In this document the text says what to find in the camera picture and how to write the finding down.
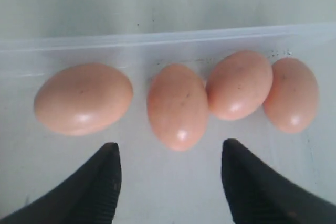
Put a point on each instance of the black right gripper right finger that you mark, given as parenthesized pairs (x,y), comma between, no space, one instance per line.
(258,194)

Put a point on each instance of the clear plastic container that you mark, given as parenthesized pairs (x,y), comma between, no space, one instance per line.
(160,185)

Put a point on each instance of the brown egg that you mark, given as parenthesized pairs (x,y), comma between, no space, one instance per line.
(177,107)
(238,85)
(293,100)
(83,99)

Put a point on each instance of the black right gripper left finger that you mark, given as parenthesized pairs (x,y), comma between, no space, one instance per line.
(89,195)

